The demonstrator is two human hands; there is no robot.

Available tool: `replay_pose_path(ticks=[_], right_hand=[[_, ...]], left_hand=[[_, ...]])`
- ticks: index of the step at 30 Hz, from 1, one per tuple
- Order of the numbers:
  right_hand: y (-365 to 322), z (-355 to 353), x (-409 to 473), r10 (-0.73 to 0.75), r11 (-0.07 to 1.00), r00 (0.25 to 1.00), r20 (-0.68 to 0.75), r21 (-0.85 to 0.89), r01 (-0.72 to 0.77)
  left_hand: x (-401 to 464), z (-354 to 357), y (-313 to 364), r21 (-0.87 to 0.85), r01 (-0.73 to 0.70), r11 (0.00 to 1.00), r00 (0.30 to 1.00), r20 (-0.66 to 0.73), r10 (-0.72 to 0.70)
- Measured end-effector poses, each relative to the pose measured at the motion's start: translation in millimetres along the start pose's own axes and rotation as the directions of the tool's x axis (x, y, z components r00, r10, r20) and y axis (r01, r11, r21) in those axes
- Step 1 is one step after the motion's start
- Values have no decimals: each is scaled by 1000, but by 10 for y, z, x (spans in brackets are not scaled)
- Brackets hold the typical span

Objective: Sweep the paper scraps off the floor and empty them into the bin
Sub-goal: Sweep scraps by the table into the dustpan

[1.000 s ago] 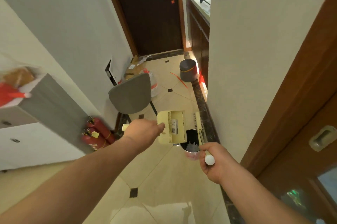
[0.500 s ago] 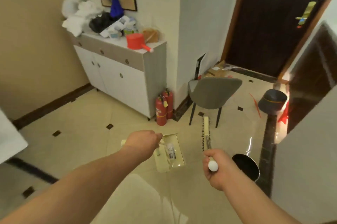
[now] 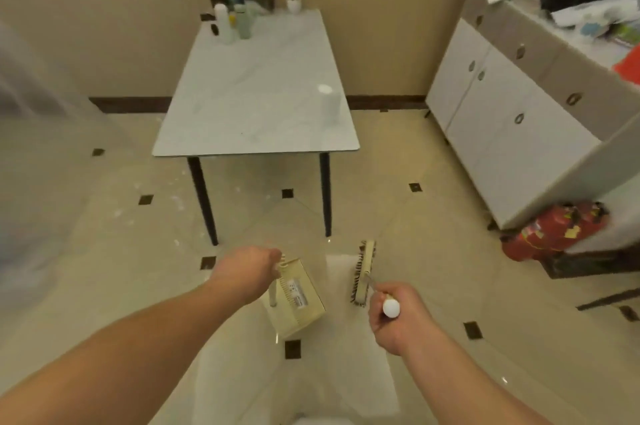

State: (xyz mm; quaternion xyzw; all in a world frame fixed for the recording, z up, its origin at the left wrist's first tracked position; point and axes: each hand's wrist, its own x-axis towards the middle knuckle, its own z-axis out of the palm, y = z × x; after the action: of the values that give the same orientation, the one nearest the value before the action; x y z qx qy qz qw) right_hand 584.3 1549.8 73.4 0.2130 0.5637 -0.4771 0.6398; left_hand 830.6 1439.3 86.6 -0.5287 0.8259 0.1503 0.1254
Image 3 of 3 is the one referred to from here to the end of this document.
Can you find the person's right hand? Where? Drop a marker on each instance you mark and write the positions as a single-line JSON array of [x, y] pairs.
[[402, 330]]

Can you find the person's left hand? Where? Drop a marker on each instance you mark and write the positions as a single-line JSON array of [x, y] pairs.
[[247, 274]]

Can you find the white paper scraps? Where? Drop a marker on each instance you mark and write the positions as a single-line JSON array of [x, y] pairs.
[[176, 200]]

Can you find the person's left forearm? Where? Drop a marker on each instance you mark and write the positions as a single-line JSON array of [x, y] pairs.
[[125, 364]]

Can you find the person's right forearm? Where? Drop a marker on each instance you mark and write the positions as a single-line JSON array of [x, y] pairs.
[[460, 384]]

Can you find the beige tiled floor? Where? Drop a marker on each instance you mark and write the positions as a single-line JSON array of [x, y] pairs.
[[425, 240]]

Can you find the white shirt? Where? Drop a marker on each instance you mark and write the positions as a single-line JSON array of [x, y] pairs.
[[320, 421]]

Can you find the red fire extinguisher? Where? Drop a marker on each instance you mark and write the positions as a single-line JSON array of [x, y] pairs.
[[550, 235]]

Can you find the white marble table black legs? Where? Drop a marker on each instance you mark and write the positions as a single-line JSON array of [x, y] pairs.
[[250, 90]]

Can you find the white and grey cabinet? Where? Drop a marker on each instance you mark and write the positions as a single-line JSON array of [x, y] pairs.
[[500, 140]]

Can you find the black round puck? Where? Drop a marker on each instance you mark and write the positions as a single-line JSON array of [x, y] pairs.
[[214, 30]]

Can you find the white cylinder bottle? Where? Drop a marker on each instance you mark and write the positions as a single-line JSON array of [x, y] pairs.
[[223, 25]]

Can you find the pale green bottle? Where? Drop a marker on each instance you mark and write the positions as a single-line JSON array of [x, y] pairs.
[[243, 22]]

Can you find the black power strip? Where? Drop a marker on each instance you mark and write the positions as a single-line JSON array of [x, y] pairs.
[[207, 17]]

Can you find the red plastic scoop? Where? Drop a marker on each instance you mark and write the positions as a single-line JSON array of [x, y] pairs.
[[630, 65]]

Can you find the white papers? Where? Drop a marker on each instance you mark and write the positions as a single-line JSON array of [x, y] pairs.
[[590, 15]]

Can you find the green round container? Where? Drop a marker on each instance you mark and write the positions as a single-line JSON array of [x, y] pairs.
[[627, 32]]

